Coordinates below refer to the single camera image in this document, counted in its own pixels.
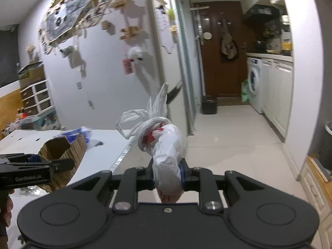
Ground white plush wall ornament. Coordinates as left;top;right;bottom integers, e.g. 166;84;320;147
128;46;143;61

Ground wooden top white drawer cabinet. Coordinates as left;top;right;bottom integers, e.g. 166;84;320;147
298;156;332;229

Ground green plastic bag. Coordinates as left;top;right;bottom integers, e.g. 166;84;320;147
241;79;250;103

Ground wall photo collage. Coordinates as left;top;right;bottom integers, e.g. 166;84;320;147
39;0;122;55

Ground hanging brown bag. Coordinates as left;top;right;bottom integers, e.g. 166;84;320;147
220;18;239;63

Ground colourful clutter pile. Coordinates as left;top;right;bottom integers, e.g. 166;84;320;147
0;111;60;133

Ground person's left hand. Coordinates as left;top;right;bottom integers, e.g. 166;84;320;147
0;196;13;239

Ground blue wrapper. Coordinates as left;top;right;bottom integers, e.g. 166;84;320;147
53;127;93;148

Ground white plastic bag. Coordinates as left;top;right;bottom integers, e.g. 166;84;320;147
116;82;187;204

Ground brown cardboard box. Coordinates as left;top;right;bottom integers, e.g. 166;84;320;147
38;133;87;194

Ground dried flower bunch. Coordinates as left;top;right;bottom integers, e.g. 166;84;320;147
25;44;39;63

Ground black square bin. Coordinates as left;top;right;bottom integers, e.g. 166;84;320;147
201;96;218;115

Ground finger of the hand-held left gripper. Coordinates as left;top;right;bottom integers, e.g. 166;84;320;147
0;154;40;163
0;159;75;174

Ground white kitchen base cabinets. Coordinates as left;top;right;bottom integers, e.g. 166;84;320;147
261;54;295;143

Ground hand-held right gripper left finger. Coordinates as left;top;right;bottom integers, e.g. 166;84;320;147
66;159;155;211

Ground white magnetic board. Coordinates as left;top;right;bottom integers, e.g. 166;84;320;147
154;5;178;55

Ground black range hood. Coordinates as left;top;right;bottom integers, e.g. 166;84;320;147
242;4;282;21

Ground white washing machine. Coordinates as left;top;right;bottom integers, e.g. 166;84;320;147
246;56;265;115

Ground dark wall panel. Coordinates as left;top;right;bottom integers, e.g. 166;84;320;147
0;30;20;86

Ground foil covered table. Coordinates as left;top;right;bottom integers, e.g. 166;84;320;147
0;128;137;249

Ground dark wooden door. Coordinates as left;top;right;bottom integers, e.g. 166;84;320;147
193;1;256;98

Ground pink hanging card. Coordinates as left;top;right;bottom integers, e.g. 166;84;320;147
122;57;134;76

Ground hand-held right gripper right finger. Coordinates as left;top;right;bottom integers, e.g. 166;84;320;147
179;159;271;211

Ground wooden wall ornament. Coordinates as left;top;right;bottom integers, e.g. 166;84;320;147
120;25;142;40

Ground clear plastic bag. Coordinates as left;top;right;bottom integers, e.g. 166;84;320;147
19;185;50;196

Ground white refrigerator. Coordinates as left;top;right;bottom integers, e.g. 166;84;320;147
144;0;198;135

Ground grey bin with white liner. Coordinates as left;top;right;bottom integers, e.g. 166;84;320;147
310;121;332;174

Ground wooden drawer chest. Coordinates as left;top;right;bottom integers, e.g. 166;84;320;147
17;62;52;116

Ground frosted glass sliding door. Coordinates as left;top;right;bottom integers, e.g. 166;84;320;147
179;0;205;135

